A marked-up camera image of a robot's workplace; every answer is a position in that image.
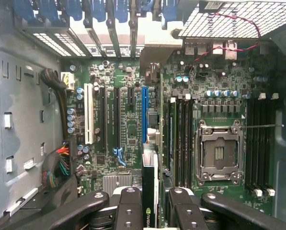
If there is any silver chipset heatsink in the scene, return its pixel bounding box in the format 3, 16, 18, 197
103, 174, 131, 195

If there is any metal CPU socket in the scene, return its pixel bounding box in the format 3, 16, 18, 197
195, 119, 244, 186

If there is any green motherboard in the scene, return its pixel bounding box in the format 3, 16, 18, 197
61, 40, 281, 218

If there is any long black expansion slot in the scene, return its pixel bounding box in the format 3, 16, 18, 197
99, 87, 107, 149
114, 87, 121, 149

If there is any blue expansion slot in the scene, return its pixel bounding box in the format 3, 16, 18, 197
141, 86, 149, 149

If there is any white expansion slot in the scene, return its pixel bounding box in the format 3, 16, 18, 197
84, 83, 95, 145

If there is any short black expansion slot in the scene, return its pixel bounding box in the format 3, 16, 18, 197
127, 87, 135, 106

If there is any socket locking lever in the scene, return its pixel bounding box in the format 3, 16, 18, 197
240, 124, 285, 129

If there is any black open PC case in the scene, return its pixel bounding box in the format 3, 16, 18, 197
0, 0, 286, 230

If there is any metal slot cover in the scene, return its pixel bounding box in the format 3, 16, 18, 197
84, 19, 103, 58
128, 20, 138, 58

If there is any blue slot clip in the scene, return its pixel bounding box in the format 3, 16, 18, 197
161, 0, 179, 30
13, 0, 35, 26
40, 0, 60, 22
66, 0, 84, 22
114, 0, 129, 23
91, 0, 108, 23

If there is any coloured power wire bundle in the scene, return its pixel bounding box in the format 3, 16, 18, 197
41, 141, 71, 190

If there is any black sleeved cable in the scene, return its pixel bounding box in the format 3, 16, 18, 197
40, 68, 69, 136

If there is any red black fan wire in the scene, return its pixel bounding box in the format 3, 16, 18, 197
194, 12, 262, 62

